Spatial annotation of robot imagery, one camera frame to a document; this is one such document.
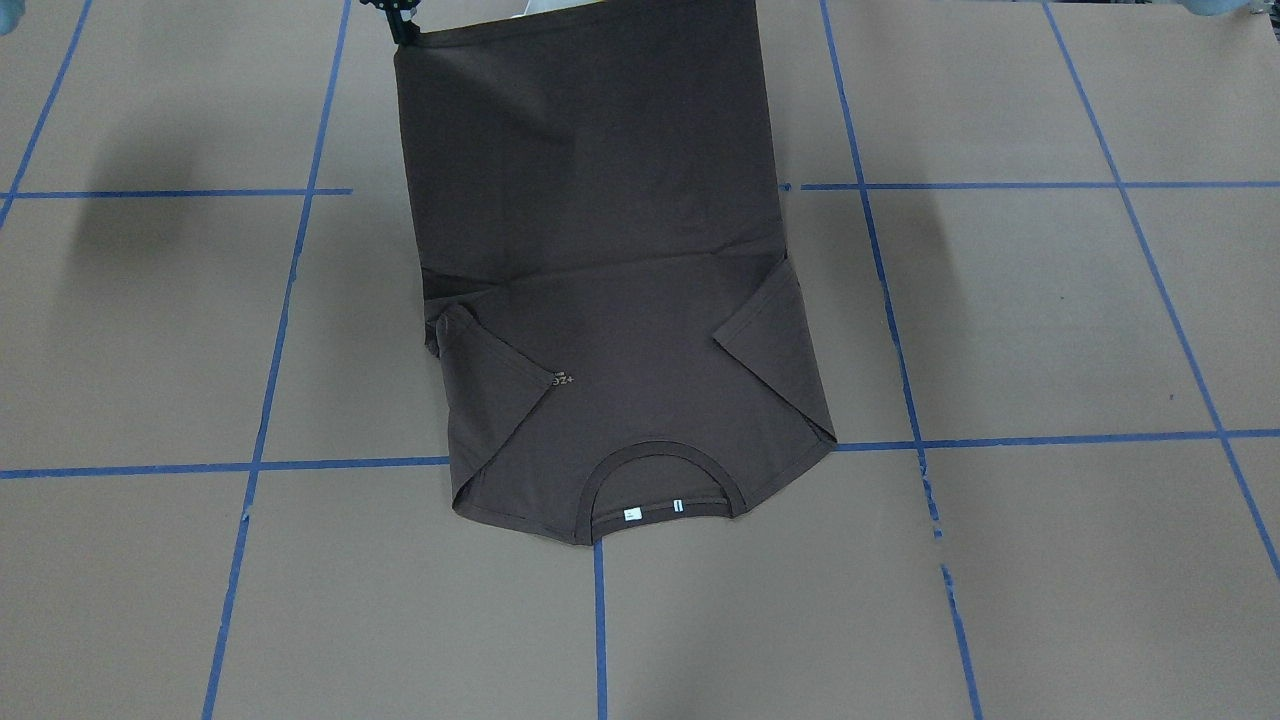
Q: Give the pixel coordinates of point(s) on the brown paper table cover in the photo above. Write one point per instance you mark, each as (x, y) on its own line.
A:
(1038, 245)

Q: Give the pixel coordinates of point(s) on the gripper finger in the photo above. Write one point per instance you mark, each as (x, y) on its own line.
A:
(399, 15)

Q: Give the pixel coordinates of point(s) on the brown t-shirt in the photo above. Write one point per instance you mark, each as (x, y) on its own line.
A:
(606, 279)

